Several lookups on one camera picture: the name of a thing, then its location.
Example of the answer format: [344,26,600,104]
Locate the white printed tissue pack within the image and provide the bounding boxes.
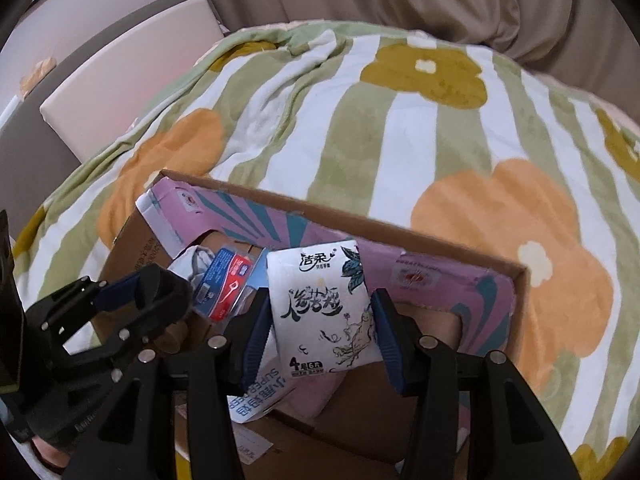
[265,240,381,376]

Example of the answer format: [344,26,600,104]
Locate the red blue plastic packet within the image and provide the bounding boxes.
[192,247,261,323]

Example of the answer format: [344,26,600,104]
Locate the beige curtain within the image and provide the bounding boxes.
[165,0,640,121]

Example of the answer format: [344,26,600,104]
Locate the green striped floral blanket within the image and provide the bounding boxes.
[10,22,640,480]

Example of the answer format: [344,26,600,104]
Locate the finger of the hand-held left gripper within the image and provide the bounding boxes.
[26,274,147,342]
[54,327,151,397]

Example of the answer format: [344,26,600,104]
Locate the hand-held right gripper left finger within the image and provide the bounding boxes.
[65,287,273,480]

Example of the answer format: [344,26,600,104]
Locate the white padded headboard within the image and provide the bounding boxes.
[0,0,231,163]

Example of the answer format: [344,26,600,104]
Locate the brown cardboard box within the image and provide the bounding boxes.
[97,170,531,480]

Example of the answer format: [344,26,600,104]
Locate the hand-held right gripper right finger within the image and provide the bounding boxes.
[369,287,583,480]

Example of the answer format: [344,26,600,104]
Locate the white printed cloth bundle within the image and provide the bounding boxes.
[167,247,218,291]

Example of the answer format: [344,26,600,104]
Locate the blue white carton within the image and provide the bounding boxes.
[225,330,301,423]

